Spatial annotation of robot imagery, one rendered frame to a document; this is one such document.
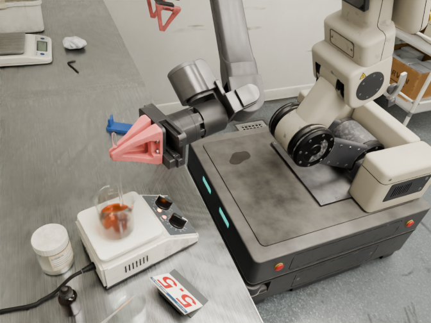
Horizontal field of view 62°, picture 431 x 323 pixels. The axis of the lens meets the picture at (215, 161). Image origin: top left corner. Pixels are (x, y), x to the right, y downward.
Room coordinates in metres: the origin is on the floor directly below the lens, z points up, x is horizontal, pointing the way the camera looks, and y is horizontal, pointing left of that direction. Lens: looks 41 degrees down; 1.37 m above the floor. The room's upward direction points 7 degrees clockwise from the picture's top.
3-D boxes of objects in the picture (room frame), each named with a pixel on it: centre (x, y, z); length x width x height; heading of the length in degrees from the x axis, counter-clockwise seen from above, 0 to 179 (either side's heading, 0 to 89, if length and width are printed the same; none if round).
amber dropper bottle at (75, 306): (0.28, 0.21, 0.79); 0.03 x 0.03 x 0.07
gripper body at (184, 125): (0.47, 0.07, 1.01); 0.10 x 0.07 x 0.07; 43
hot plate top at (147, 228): (0.40, 0.16, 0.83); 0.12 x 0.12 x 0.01; 40
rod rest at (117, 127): (0.79, 0.26, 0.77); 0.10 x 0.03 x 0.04; 88
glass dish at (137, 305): (0.29, 0.11, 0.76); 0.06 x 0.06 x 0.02
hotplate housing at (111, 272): (0.42, 0.14, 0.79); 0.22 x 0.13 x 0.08; 130
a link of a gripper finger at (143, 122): (0.42, 0.11, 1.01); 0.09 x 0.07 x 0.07; 133
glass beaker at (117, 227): (0.39, 0.15, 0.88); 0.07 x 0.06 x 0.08; 102
